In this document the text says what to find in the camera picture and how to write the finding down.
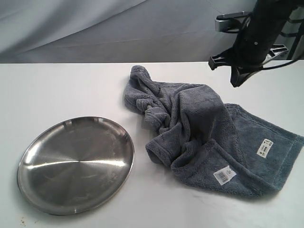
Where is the black stand pole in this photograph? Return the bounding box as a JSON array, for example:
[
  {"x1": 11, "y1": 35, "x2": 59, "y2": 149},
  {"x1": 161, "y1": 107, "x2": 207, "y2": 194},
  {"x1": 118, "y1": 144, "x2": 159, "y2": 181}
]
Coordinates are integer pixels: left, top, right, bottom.
[{"x1": 287, "y1": 21, "x2": 304, "y2": 60}]

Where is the grey fluffy towel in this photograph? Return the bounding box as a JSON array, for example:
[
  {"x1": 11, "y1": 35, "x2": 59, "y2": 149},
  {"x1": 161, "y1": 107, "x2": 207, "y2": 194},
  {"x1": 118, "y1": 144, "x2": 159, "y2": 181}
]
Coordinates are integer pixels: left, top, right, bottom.
[{"x1": 124, "y1": 66, "x2": 304, "y2": 197}]

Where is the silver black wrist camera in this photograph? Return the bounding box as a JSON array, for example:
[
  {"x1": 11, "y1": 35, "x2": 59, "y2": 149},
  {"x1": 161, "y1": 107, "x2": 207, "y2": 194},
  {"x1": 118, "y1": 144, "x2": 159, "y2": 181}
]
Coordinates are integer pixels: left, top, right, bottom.
[{"x1": 215, "y1": 11, "x2": 251, "y2": 34}]

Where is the round stainless steel plate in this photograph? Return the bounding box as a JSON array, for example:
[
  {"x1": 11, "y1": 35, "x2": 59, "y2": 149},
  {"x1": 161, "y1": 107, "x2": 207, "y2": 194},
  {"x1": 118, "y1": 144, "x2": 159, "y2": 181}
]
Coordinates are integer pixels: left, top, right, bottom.
[{"x1": 17, "y1": 116, "x2": 135, "y2": 216}]

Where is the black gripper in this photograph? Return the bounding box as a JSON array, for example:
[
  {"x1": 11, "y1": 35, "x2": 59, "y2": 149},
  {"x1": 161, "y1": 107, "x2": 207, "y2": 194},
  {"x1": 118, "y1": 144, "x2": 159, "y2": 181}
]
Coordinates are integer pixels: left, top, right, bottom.
[{"x1": 208, "y1": 0, "x2": 300, "y2": 87}]

